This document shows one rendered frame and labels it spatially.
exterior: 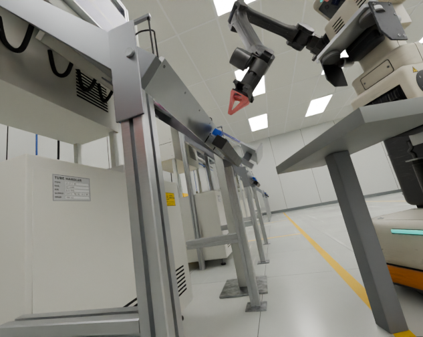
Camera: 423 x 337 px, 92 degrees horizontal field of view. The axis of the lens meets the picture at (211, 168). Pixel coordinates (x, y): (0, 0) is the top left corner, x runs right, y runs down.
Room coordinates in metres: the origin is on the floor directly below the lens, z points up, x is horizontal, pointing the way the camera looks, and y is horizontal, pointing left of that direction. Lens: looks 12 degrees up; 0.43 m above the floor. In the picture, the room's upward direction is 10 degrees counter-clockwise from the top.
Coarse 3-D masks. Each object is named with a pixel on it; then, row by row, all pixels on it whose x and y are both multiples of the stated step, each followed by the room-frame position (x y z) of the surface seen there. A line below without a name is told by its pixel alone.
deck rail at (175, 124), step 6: (156, 114) 1.06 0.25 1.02; (162, 114) 1.06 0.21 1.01; (162, 120) 1.06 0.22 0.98; (168, 120) 1.05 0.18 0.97; (174, 120) 1.04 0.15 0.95; (174, 126) 1.04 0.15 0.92; (180, 126) 1.03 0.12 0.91; (180, 132) 1.05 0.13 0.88; (186, 132) 1.02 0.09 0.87; (192, 138) 1.02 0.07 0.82; (198, 138) 1.01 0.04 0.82; (204, 144) 1.00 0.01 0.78; (210, 150) 1.00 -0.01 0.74
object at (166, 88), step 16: (160, 64) 0.33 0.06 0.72; (160, 80) 0.36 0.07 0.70; (176, 80) 0.39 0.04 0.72; (160, 96) 0.39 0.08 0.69; (176, 96) 0.42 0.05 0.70; (192, 96) 0.47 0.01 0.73; (176, 112) 0.46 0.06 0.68; (192, 112) 0.52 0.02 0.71; (192, 128) 0.57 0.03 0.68; (208, 128) 0.65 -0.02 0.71; (208, 144) 0.73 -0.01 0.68
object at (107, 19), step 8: (80, 0) 0.71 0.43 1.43; (88, 0) 0.75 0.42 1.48; (96, 0) 0.80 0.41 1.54; (104, 0) 0.85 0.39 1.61; (88, 8) 0.75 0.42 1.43; (96, 8) 0.79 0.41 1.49; (104, 8) 0.85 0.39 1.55; (112, 8) 0.91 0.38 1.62; (96, 16) 0.79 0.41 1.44; (104, 16) 0.84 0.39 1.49; (112, 16) 0.90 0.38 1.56; (120, 16) 0.97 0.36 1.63; (104, 24) 0.84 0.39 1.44; (112, 24) 0.90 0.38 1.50; (120, 24) 0.97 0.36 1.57
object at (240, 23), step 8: (240, 0) 0.74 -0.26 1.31; (240, 8) 0.73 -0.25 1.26; (240, 16) 0.73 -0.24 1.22; (232, 24) 0.78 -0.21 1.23; (240, 24) 0.72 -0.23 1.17; (248, 24) 0.72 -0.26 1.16; (240, 32) 0.73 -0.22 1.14; (248, 32) 0.69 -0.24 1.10; (248, 40) 0.69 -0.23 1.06; (256, 40) 0.68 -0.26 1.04; (248, 48) 0.69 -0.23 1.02; (256, 48) 0.65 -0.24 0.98; (264, 48) 0.65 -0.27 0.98
